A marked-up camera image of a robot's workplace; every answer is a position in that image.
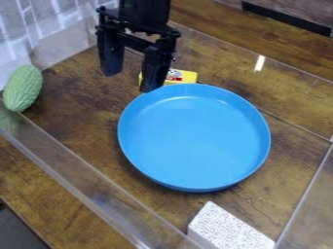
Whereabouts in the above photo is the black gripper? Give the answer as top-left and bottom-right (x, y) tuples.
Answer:
(97, 0), (181, 92)

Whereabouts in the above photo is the blue round tray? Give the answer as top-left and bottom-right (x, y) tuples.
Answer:
(118, 84), (271, 193)

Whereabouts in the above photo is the yellow rectangular block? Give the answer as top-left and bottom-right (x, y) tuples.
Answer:
(138, 68), (200, 88)

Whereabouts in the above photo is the white sheer curtain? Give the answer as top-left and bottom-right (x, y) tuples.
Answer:
(0, 0), (120, 90)

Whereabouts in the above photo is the green bumpy gourd toy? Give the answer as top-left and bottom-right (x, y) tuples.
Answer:
(3, 64), (43, 113)

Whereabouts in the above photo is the white speckled foam block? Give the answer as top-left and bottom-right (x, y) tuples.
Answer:
(188, 201), (275, 249)

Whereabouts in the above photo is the clear acrylic enclosure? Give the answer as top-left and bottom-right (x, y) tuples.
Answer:
(0, 0), (333, 249)

